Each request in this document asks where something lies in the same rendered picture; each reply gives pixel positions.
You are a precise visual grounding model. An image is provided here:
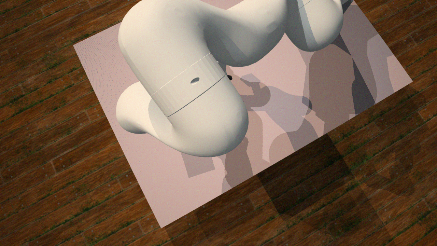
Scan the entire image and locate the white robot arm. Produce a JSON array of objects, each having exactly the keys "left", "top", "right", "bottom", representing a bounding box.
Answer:
[{"left": 116, "top": 0, "right": 348, "bottom": 157}]

